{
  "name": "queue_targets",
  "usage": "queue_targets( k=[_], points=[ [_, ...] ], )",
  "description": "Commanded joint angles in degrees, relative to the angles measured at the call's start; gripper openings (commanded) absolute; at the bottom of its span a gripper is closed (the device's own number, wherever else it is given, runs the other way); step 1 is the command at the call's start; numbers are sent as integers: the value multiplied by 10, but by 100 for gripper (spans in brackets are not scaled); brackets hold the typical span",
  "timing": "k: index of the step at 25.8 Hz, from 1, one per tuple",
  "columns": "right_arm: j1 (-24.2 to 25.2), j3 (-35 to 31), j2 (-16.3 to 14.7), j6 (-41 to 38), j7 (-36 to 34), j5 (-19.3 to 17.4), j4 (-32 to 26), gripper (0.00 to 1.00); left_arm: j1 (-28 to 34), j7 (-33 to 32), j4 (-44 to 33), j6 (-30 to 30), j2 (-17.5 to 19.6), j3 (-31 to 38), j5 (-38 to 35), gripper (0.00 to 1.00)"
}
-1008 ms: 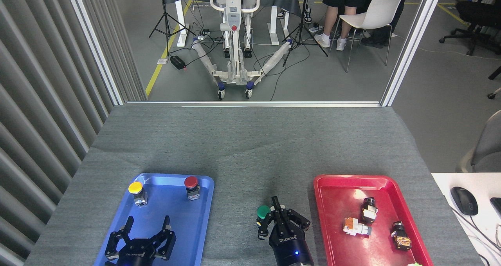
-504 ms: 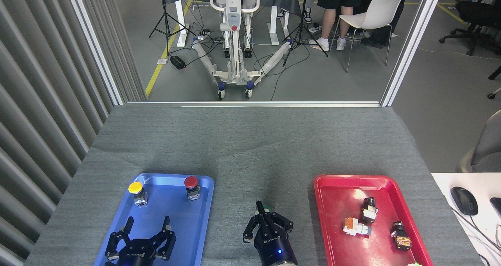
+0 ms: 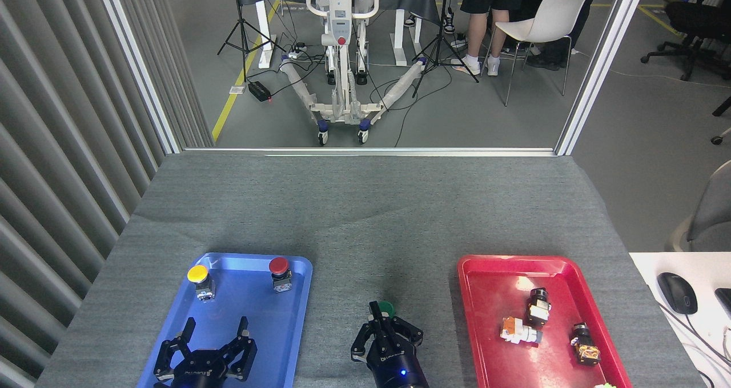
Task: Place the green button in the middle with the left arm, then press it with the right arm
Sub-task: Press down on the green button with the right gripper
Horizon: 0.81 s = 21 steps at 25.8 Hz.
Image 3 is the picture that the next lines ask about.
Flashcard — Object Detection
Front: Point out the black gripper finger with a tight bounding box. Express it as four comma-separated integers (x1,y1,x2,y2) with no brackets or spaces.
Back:
351,301,384,363
153,318,196,382
220,318,258,382
387,315,424,351

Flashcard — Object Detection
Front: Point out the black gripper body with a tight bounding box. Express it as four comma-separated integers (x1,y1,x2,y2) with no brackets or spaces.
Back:
365,342,430,388
170,351,230,388

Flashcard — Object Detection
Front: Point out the yellow push button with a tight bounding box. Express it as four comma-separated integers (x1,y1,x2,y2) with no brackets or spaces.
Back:
187,265,216,303

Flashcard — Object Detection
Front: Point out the red push button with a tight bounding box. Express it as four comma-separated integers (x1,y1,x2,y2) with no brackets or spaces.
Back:
268,257,293,293

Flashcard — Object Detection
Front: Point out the blue plastic tray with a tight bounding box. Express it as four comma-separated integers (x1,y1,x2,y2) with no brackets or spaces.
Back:
137,253,314,388

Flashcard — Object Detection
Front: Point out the red plastic tray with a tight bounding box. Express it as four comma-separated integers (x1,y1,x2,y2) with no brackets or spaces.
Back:
457,255,633,388

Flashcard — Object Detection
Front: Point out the grey table cloth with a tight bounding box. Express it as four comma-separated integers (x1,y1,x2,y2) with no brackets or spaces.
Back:
34,153,706,388

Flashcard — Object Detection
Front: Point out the white desk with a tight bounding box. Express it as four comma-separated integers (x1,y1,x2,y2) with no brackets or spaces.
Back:
629,252,731,388

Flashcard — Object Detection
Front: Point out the black computer mouse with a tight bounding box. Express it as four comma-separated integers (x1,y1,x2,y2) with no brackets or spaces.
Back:
657,272,698,315

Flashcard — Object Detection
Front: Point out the black tripod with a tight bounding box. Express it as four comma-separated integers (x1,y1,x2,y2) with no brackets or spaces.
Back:
217,0,286,83
412,0,480,98

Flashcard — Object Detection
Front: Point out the white wheeled stand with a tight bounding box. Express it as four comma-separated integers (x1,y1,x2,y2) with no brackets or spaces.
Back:
278,0,428,146

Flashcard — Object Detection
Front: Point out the grey chair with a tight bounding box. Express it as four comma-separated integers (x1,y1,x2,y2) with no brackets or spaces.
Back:
665,161,731,253

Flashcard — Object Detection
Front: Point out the white plastic chair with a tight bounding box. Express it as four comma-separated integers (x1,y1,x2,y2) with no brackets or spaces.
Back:
481,0,590,107

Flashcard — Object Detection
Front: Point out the black chair leg with caster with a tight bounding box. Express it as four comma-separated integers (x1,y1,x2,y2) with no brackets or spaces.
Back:
711,95,731,146

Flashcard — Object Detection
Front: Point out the black office chair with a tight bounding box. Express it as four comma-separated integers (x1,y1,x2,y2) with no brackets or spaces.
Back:
641,0,731,82

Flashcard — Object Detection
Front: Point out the white orange switch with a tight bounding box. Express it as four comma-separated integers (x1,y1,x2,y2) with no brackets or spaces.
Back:
500,317,544,346

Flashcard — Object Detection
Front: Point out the black knob switch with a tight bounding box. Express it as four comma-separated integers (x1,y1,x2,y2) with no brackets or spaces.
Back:
525,288,553,327

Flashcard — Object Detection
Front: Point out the black orange switch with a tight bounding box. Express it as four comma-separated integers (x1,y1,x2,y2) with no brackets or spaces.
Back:
570,322,602,367

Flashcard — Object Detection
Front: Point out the silver frame post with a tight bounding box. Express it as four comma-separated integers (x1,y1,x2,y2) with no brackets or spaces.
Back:
555,0,652,155
94,0,183,154

